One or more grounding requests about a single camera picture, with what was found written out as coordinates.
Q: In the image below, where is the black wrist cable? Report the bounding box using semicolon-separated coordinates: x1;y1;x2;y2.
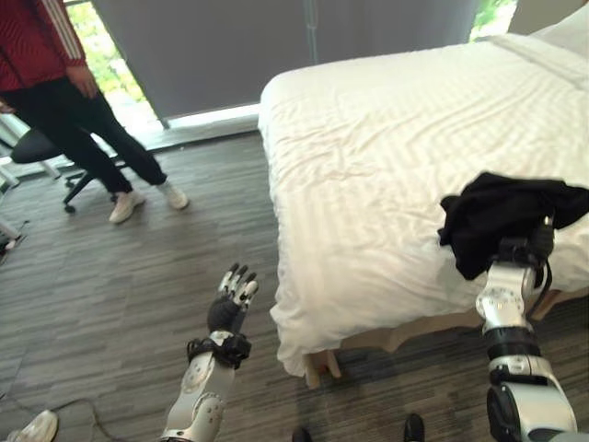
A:
527;257;554;320

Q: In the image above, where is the blind pull cord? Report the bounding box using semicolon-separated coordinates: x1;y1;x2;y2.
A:
307;0;319;66

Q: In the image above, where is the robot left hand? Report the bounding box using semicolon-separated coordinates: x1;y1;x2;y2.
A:
206;262;260;334

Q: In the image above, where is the grey floor cable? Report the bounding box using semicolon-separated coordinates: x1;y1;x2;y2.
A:
0;390;163;442

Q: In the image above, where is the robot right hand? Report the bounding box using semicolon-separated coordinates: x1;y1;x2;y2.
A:
533;215;557;260

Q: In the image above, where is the black office chair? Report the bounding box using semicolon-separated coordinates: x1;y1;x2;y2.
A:
9;127;131;215

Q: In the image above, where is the grey roller blind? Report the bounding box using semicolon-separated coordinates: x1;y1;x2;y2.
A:
91;0;478;131

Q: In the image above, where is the black garment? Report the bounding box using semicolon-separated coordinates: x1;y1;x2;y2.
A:
437;171;589;283

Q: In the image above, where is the wooden bed frame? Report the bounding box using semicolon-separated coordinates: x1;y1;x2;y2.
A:
302;287;563;391

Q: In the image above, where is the white shoe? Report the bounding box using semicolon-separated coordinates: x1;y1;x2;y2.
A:
6;409;61;442

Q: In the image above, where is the white pillow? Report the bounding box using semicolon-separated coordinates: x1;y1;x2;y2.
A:
527;6;589;52

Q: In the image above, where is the white bed duvet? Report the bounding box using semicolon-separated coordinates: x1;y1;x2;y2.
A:
257;31;589;377

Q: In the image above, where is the window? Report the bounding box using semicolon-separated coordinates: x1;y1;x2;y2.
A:
468;0;508;43
63;0;163;128

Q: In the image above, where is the person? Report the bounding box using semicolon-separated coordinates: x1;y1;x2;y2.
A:
0;0;191;226

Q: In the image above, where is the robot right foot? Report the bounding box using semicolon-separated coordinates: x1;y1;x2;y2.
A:
403;413;426;442

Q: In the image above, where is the person's hand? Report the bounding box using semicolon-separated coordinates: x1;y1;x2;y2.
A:
65;64;98;99

